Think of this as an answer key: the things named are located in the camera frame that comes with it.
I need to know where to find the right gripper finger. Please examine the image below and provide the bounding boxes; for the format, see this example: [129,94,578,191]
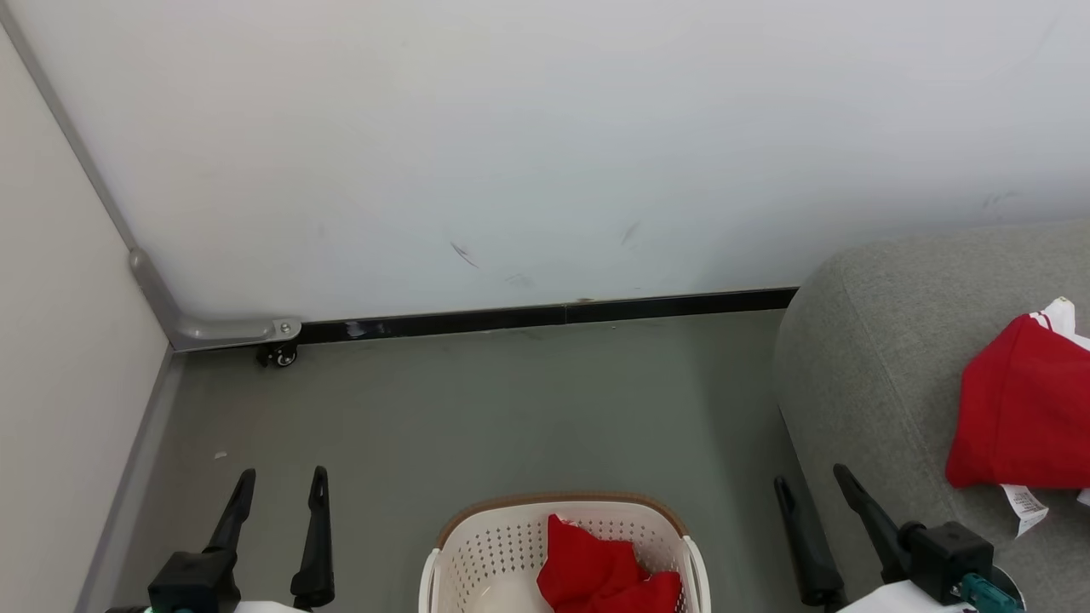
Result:
[773,477,846,609]
[833,464,913,585]

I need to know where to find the right camera cable teal connector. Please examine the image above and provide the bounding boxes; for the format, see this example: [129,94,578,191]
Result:
[961,572,1023,613]

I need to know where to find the red garment with white trim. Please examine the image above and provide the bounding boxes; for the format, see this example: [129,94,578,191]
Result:
[945,298,1090,539]
[536,513,682,613]

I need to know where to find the grey metal corner frame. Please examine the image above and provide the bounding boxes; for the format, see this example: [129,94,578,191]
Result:
[0,17,303,352]

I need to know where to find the cream perforated laundry basket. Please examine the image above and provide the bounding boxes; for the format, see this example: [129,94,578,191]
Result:
[417,491,712,613]

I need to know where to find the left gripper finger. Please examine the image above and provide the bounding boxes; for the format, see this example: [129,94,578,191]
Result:
[291,466,336,610]
[207,468,256,554]

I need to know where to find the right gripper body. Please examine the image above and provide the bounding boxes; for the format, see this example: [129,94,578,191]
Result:
[839,579,980,613]

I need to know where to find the grey fabric sofa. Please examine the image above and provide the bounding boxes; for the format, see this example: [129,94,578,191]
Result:
[773,220,1090,613]

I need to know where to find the black baseboard strip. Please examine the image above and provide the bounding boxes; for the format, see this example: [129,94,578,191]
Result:
[298,287,800,346]

